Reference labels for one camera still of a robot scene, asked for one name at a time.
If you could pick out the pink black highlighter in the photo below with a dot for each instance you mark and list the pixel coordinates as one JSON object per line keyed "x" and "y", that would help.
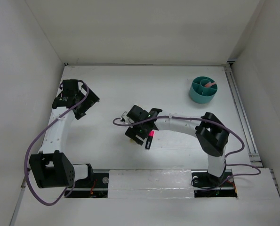
{"x": 149, "y": 140}

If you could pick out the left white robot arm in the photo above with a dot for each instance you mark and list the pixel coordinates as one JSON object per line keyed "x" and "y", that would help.
{"x": 50, "y": 166}

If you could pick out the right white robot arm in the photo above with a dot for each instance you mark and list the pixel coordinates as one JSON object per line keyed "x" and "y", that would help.
{"x": 211, "y": 137}

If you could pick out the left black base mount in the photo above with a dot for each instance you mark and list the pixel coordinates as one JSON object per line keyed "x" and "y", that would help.
{"x": 98, "y": 188}

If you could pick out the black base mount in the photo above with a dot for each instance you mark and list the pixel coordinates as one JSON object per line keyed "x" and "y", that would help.
{"x": 215, "y": 187}
{"x": 98, "y": 188}

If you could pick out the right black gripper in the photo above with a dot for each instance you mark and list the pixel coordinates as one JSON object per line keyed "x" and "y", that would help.
{"x": 132, "y": 132}

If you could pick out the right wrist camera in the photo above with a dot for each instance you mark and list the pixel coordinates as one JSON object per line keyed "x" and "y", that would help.
{"x": 124, "y": 117}

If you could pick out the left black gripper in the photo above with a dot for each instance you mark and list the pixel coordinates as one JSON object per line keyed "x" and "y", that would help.
{"x": 91, "y": 100}

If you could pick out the teal round divided organizer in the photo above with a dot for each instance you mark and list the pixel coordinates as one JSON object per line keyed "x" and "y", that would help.
{"x": 200, "y": 94}

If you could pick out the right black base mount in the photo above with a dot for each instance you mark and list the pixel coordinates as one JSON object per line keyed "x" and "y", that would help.
{"x": 215, "y": 187}

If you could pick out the orange pen with white grip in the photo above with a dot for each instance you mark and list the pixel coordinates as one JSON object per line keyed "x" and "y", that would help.
{"x": 208, "y": 85}

